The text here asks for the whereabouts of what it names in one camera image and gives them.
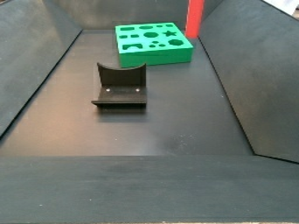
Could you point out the red square-circle block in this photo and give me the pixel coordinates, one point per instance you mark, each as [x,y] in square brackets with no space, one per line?
[193,18]

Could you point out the green foam shape board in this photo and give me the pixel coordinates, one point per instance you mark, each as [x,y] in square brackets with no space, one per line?
[153,44]

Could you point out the black curved stand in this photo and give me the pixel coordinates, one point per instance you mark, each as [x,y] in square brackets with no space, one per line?
[121,85]

